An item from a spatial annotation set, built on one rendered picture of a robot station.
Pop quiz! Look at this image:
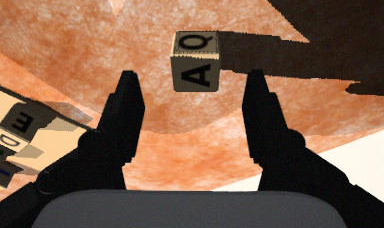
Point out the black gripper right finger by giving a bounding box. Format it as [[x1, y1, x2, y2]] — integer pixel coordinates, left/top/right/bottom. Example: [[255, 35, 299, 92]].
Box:
[[242, 69, 384, 228]]

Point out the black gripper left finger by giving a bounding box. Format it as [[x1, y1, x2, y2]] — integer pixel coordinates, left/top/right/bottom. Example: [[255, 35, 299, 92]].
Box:
[[0, 70, 145, 228]]

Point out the tan square mat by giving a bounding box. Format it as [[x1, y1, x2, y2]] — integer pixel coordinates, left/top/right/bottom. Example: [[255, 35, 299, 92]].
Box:
[[0, 87, 90, 171]]

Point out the tan block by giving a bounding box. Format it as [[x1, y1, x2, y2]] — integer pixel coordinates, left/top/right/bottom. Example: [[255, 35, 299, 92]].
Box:
[[0, 103, 44, 152], [0, 144, 11, 168], [170, 31, 221, 92], [0, 164, 16, 190]]

